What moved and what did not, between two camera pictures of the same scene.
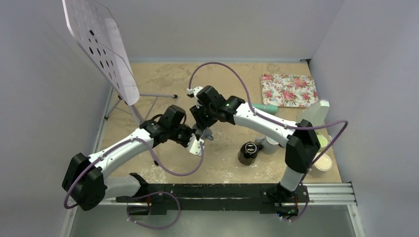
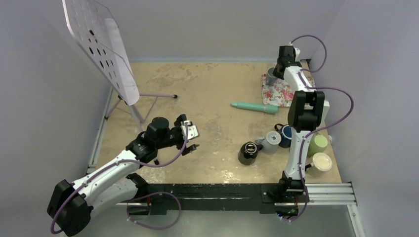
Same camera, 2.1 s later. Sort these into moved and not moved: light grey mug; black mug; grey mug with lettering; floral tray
Moved: grey mug with lettering
Not moved: light grey mug; floral tray; black mug
